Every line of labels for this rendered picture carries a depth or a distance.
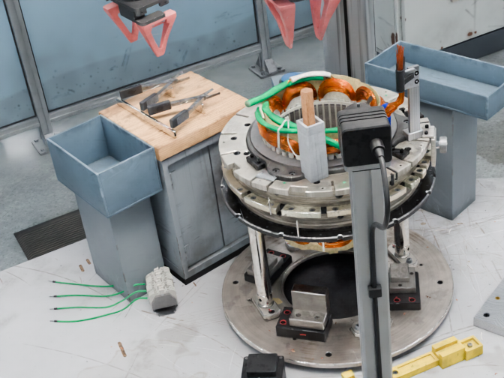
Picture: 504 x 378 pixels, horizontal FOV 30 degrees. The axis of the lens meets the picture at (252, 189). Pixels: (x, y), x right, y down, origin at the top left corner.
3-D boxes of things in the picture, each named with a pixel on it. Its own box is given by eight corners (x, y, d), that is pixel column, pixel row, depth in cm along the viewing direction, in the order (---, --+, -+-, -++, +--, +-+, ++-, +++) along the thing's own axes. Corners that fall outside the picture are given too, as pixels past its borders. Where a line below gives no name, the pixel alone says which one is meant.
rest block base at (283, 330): (285, 315, 151) (283, 306, 150) (332, 321, 148) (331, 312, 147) (276, 336, 147) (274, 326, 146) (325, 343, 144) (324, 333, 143)
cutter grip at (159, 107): (149, 115, 154) (148, 107, 153) (148, 114, 155) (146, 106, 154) (172, 109, 155) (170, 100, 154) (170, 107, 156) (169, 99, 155)
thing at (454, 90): (514, 208, 171) (521, 70, 155) (484, 238, 165) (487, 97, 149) (403, 169, 186) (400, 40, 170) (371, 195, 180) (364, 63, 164)
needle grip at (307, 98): (312, 133, 125) (308, 94, 122) (301, 130, 126) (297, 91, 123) (318, 127, 126) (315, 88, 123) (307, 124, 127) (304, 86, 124)
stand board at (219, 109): (160, 162, 149) (157, 149, 147) (100, 124, 162) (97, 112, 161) (256, 114, 158) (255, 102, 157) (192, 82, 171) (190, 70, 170)
